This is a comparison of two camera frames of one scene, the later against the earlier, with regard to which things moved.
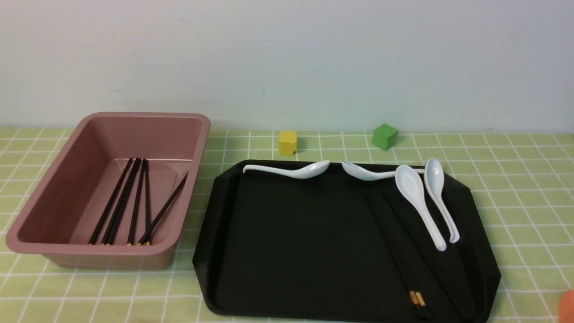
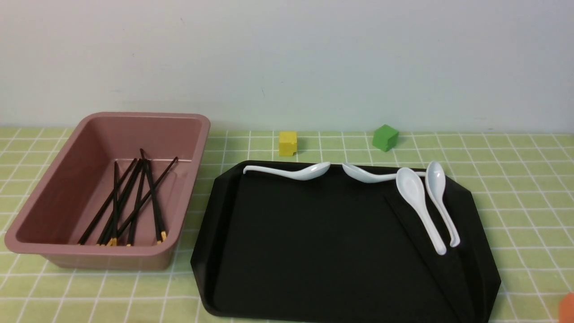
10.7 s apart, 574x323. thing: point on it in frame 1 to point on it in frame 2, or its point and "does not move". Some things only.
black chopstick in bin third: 136,205 does not move
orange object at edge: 566,307 does not move
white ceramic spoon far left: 309,171 does not move
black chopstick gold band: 413,291 to 159,242
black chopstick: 146,235 to 144,200
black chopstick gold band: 396,252 to 114,237
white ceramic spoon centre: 363,174 does not move
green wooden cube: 384,137 does not move
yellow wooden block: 288,142 does not move
